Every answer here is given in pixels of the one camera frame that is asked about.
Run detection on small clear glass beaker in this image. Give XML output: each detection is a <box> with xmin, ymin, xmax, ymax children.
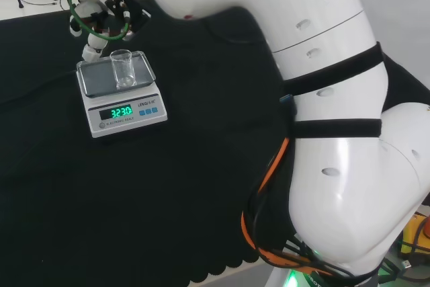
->
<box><xmin>110</xmin><ymin>49</ymin><xmax>136</xmax><ymax>90</ymax></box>

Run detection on green cable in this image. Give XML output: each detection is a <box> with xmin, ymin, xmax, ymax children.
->
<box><xmin>64</xmin><ymin>0</ymin><xmax>136</xmax><ymax>41</ymax></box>

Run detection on yellow stop button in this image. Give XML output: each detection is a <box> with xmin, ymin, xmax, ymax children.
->
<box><xmin>400</xmin><ymin>212</ymin><xmax>430</xmax><ymax>258</ymax></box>

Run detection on white electronic balance steel pan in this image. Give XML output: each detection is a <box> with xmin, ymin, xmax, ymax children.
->
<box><xmin>76</xmin><ymin>50</ymin><xmax>169</xmax><ymax>139</ymax></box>

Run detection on orange cable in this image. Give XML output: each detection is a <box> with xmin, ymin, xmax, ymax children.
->
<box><xmin>239</xmin><ymin>136</ymin><xmax>337</xmax><ymax>278</ymax></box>

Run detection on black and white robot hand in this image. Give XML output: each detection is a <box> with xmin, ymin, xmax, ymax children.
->
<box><xmin>69</xmin><ymin>0</ymin><xmax>134</xmax><ymax>63</ymax></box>

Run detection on black bench cloth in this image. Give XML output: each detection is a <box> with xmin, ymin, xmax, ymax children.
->
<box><xmin>0</xmin><ymin>0</ymin><xmax>430</xmax><ymax>287</ymax></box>

